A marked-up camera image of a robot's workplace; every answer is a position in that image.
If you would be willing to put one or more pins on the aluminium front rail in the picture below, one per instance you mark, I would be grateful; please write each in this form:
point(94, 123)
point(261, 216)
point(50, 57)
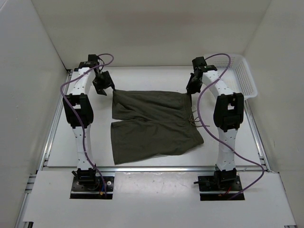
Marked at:
point(155, 169)

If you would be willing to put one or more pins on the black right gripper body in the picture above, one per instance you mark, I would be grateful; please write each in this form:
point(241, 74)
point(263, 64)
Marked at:
point(194, 85)

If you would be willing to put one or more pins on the white plastic mesh basket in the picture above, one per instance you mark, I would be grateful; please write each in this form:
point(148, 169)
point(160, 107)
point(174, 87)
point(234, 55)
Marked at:
point(238, 76)

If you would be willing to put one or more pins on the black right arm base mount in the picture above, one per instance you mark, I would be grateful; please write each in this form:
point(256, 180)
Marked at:
point(221, 186)

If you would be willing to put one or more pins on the olive green shorts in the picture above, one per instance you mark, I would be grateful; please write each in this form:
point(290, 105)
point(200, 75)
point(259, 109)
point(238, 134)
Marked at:
point(152, 123)

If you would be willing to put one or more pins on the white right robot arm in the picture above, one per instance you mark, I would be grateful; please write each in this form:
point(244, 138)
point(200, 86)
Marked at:
point(228, 115)

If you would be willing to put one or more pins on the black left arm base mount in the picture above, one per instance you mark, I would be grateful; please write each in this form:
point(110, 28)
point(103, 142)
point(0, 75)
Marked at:
point(87, 184)

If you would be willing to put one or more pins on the aluminium left side rail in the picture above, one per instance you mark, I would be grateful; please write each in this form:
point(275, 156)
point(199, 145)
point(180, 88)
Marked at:
point(36, 104)

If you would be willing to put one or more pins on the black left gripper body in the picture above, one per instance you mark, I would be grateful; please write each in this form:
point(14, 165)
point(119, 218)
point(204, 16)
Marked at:
point(102, 81)

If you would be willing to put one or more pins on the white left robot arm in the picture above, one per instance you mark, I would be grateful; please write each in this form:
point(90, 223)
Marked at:
point(79, 112)

